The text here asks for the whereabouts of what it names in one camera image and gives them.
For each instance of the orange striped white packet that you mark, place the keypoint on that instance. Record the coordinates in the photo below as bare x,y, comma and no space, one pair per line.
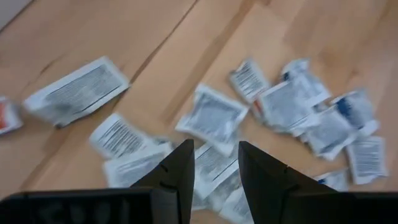
6,116

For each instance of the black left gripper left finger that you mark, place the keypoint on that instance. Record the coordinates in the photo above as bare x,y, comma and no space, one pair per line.
177,186

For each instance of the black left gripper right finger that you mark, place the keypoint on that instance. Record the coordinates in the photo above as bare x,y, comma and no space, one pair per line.
267,193

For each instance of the white printed first aid packet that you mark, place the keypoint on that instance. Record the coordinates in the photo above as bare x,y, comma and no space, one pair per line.
133,169
329,133
118,137
286,105
367,158
306,79
200,202
334,180
214,168
77,91
214,118
248,79
356,107

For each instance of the alcohol antiseptic pad packet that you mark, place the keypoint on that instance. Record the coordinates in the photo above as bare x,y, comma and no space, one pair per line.
237,207

